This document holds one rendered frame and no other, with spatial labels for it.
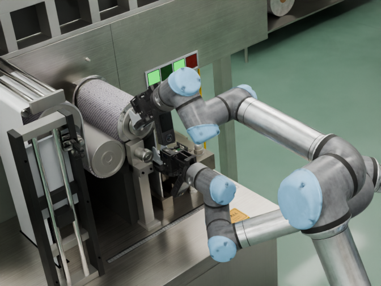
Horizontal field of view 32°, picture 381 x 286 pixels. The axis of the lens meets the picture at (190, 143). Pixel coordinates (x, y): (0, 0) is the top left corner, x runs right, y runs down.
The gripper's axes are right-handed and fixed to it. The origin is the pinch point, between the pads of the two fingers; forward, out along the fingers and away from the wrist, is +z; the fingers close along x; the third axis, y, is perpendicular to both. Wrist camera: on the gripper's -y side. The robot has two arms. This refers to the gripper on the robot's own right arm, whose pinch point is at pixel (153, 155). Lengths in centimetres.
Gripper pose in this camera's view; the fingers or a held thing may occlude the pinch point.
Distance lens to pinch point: 211.3
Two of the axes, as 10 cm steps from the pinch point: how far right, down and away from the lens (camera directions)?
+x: -7.6, 3.9, -5.2
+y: -0.8, -8.5, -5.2
